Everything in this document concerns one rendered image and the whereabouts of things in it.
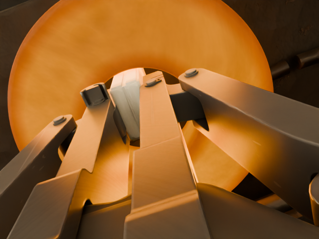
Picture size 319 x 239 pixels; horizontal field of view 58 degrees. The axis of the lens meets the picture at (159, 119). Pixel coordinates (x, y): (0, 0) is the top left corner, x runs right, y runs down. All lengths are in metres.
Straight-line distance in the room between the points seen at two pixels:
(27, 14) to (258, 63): 0.17
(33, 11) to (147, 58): 0.12
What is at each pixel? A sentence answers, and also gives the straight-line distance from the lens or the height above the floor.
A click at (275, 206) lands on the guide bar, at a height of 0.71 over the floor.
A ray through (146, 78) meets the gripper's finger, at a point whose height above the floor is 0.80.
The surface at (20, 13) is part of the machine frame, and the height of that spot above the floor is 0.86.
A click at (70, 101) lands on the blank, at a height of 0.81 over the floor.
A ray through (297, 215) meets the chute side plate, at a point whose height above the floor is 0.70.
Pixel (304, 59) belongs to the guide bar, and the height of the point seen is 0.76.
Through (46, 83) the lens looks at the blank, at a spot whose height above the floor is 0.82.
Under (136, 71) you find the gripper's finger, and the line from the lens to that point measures 0.16.
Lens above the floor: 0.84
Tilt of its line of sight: 20 degrees down
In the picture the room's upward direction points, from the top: 20 degrees counter-clockwise
